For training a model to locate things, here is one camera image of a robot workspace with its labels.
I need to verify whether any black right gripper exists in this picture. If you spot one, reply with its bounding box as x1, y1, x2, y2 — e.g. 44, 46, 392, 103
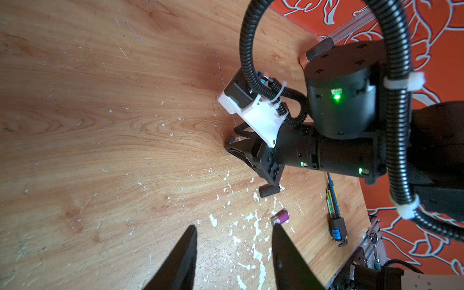
225, 122, 384, 183

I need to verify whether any black plastic tool case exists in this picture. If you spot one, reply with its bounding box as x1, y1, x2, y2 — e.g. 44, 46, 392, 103
299, 37, 335, 69

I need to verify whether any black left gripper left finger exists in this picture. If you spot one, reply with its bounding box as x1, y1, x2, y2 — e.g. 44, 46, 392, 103
143, 225, 198, 290

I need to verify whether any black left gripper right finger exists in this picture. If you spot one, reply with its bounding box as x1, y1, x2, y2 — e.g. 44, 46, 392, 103
272, 224, 325, 290

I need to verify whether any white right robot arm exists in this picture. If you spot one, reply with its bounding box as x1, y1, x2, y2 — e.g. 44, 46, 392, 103
219, 1, 464, 242

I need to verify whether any black usb drive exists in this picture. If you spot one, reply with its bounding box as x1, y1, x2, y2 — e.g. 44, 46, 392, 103
259, 184, 280, 198

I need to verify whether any purple usb drive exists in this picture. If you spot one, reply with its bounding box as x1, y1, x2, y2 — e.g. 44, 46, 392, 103
271, 209, 290, 225

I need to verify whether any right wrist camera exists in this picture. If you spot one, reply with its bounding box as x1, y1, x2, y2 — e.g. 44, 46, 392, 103
218, 69, 289, 148

